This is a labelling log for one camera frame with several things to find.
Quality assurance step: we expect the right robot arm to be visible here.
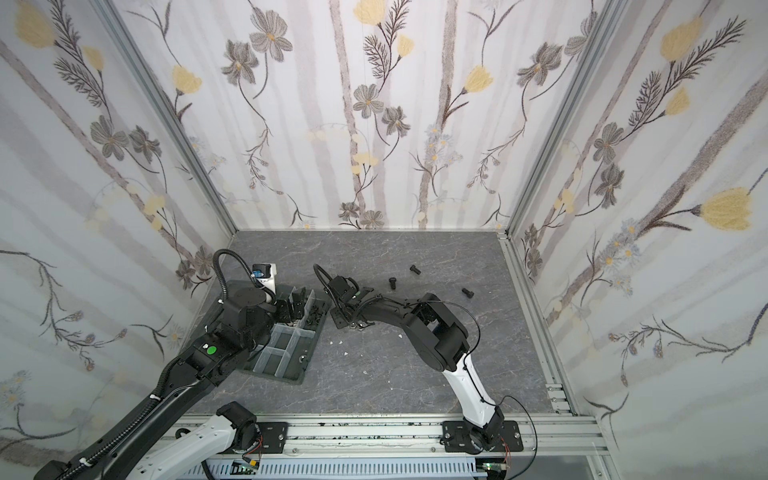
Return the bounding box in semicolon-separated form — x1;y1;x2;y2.
323;276;512;454

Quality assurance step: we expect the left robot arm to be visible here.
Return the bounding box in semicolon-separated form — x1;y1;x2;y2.
35;287;314;479

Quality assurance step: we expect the green compartment organizer box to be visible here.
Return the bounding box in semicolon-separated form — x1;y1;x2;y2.
242;287;331;385

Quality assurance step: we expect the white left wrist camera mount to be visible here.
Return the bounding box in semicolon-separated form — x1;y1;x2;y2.
250;263;277;299

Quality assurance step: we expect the black corrugated cable conduit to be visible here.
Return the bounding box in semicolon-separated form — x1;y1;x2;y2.
212;248;256;301

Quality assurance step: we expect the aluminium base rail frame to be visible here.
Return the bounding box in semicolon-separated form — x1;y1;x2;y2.
113;383;607;480

